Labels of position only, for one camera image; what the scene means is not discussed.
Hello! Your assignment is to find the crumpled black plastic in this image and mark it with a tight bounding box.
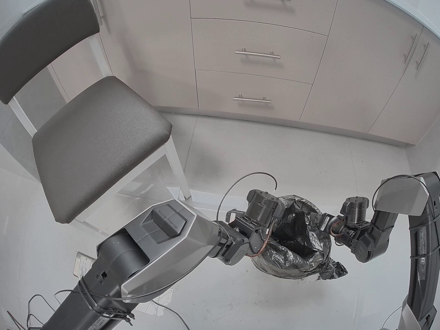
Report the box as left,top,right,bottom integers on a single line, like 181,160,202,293
316,259,349,282

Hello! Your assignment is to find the beige cabinet with drawers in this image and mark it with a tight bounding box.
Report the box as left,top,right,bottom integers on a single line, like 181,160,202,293
48,0,434,148

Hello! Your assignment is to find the black cable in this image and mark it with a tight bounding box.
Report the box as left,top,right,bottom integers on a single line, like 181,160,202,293
216,172,278,223
378,174,430,198
5,288,79,330

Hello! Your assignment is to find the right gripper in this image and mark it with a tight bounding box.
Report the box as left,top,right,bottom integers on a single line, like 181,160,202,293
318,213,344,240

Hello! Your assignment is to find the grey padded white chair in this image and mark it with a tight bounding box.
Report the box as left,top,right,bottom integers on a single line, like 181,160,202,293
0,0,192,236

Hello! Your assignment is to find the thin grey cable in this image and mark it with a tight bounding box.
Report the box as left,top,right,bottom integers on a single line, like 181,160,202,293
151,299,188,330

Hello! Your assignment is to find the black plastic bag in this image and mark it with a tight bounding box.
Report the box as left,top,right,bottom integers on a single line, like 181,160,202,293
250,194,333,280

